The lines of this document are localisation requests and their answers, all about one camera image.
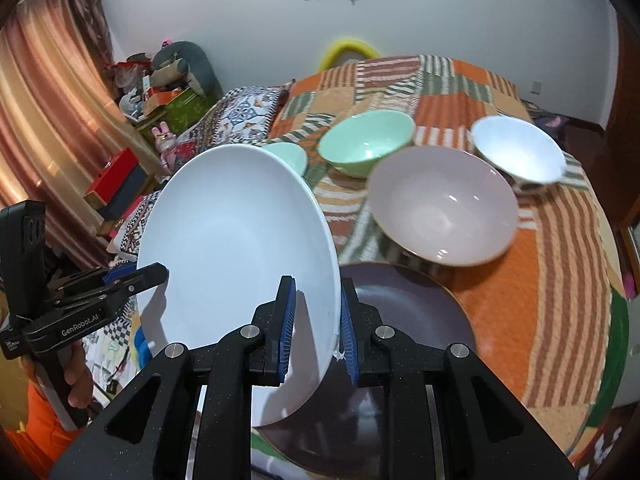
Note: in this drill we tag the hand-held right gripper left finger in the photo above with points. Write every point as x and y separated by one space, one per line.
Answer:
285 330

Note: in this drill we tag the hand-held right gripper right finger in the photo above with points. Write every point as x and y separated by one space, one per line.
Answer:
350 340

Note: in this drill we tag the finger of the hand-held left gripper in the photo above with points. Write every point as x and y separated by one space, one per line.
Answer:
122 274
145 277

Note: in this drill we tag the white plate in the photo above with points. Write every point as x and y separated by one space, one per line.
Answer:
225 240

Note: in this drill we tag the large green bowl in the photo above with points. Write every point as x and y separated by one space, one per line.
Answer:
365 135

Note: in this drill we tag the white bowl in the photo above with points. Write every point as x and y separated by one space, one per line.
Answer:
515 145

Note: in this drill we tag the person's left forearm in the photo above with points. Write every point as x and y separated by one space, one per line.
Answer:
30 430

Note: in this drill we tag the person's left hand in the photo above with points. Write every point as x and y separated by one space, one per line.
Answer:
77 375

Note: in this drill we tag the checkered patterned bedsheet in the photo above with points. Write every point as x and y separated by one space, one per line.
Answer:
132 230

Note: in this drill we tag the dark purple plate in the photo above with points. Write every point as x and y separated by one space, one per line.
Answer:
415 310

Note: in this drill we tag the red box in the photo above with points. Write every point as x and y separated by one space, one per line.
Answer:
112 172

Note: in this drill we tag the pink bunny toy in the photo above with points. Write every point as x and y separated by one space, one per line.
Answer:
165 135

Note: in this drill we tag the pink bowl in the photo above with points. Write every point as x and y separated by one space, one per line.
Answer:
445 200

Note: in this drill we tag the green box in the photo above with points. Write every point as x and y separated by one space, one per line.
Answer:
185 110

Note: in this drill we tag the small green bowl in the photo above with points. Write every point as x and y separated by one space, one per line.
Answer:
291 156

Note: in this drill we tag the striped brown curtain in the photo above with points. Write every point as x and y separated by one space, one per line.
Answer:
50 110

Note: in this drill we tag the pile of small toys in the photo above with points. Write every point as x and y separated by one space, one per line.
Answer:
132 90

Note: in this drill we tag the orange striped patchwork blanket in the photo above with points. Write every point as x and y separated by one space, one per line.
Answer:
530 285

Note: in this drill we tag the patterned pillow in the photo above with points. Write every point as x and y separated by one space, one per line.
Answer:
240 110

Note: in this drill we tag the yellow foam tube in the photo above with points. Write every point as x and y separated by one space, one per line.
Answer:
330 52

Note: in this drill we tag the dark bag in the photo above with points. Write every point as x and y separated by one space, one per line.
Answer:
550 122

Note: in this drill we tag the wooden door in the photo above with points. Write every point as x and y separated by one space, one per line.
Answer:
626 110

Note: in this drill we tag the wall socket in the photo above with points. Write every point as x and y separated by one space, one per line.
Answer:
536 87

